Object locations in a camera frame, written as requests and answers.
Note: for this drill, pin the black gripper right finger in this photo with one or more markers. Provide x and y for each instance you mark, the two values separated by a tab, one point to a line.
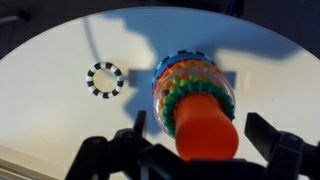
261	133

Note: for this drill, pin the orange post with striped base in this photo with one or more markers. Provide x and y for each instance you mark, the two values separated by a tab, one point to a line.
203	130

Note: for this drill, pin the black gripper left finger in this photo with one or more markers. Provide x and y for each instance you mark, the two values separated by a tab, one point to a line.
140	121

